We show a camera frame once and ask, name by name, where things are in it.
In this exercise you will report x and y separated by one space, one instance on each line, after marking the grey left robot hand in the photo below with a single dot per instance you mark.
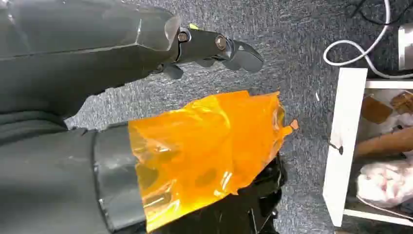
64 42

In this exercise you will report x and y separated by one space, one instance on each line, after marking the ribbed grey left robot arm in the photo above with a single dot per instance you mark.
29 127

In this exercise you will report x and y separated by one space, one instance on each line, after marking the black robot foot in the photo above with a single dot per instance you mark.
251 206

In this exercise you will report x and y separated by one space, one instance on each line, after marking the brown cardboard tube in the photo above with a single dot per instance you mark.
387 143

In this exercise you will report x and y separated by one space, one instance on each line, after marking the silver metal box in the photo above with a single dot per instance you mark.
406 45

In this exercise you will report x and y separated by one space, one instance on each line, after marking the white plastic bag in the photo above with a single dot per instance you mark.
387 184

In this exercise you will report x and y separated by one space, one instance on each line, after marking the white shelf frame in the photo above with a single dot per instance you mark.
343 145

